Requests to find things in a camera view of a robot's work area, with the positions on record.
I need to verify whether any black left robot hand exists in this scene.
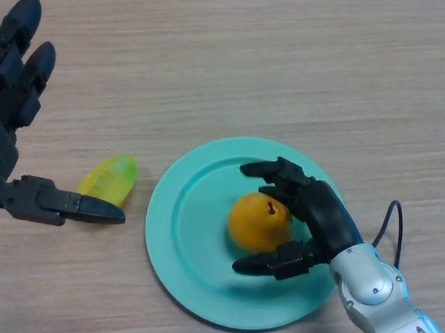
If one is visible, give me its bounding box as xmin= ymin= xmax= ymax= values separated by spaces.
xmin=0 ymin=0 xmax=138 ymax=233

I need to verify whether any yellow-green mango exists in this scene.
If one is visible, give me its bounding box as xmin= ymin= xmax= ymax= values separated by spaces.
xmin=75 ymin=151 xmax=139 ymax=210

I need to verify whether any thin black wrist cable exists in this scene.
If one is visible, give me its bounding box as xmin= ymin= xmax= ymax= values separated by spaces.
xmin=370 ymin=198 xmax=405 ymax=268

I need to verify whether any teal green round plate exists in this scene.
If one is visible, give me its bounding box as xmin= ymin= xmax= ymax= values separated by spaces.
xmin=139 ymin=131 xmax=347 ymax=333

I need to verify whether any yellow orange pear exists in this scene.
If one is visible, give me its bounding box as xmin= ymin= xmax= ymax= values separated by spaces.
xmin=226 ymin=191 xmax=296 ymax=256

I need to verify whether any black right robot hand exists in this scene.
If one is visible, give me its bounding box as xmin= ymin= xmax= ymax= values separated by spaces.
xmin=231 ymin=154 xmax=369 ymax=286

